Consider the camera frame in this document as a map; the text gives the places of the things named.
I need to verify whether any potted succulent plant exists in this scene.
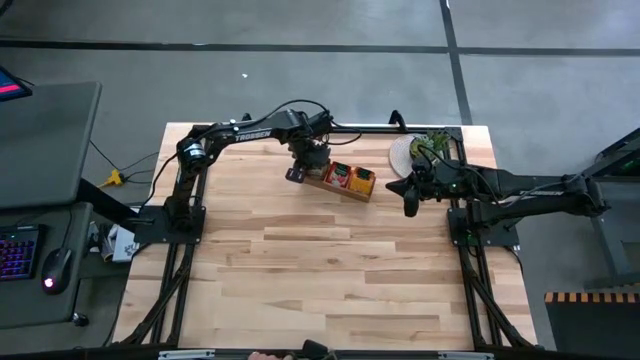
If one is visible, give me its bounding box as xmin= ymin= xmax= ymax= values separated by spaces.
xmin=408 ymin=129 xmax=452 ymax=164

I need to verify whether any silver metal bracket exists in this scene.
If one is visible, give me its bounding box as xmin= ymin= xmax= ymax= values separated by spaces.
xmin=437 ymin=351 xmax=495 ymax=360
xmin=157 ymin=349 xmax=216 ymax=360

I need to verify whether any black aluminium table frame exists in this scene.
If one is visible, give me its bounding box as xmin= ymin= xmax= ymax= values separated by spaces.
xmin=112 ymin=123 xmax=539 ymax=360

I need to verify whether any backlit black keyboard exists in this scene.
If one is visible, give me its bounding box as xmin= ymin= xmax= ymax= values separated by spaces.
xmin=0 ymin=224 xmax=44 ymax=281

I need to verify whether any black crate with orange stripes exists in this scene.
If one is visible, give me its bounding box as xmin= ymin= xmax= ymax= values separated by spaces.
xmin=543 ymin=291 xmax=640 ymax=360

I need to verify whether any light grey desk top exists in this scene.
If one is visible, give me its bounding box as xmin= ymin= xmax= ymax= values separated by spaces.
xmin=0 ymin=81 xmax=103 ymax=210

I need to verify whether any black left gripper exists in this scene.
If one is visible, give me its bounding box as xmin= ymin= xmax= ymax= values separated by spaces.
xmin=284 ymin=110 xmax=335 ymax=185

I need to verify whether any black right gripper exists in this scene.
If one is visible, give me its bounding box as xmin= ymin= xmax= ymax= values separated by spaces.
xmin=384 ymin=158 xmax=474 ymax=219

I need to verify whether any black computer mouse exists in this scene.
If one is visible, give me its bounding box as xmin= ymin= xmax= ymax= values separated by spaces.
xmin=40 ymin=247 xmax=75 ymax=296

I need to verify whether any grey metal table frame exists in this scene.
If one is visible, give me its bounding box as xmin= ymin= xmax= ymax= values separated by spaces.
xmin=551 ymin=127 xmax=640 ymax=290

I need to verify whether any white cardboard box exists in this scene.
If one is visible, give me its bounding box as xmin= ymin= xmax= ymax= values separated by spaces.
xmin=99 ymin=222 xmax=140 ymax=265

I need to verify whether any red tea packet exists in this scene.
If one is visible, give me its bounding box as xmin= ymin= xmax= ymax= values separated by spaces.
xmin=325 ymin=161 xmax=353 ymax=189

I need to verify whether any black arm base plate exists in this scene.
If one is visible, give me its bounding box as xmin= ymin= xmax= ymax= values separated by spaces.
xmin=447 ymin=207 xmax=530 ymax=248
xmin=133 ymin=205 xmax=206 ymax=246

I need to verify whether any yellow power plug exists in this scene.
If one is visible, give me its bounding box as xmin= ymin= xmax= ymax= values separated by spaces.
xmin=103 ymin=168 xmax=126 ymax=189

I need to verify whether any small potted plant on plate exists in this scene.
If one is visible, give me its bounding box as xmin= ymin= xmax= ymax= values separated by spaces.
xmin=388 ymin=133 xmax=446 ymax=180

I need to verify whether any wooden three-slot organizer box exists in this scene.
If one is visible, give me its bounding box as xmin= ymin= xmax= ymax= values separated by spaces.
xmin=301 ymin=159 xmax=377 ymax=204

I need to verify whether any dark grey desk top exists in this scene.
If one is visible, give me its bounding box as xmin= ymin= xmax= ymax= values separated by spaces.
xmin=0 ymin=207 xmax=96 ymax=330

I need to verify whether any thin black floor cable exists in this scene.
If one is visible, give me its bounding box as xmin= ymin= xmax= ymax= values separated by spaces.
xmin=88 ymin=139 xmax=161 ymax=174

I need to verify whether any black diagonal beam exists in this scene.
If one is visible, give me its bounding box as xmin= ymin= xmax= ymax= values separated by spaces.
xmin=77 ymin=177 xmax=151 ymax=231

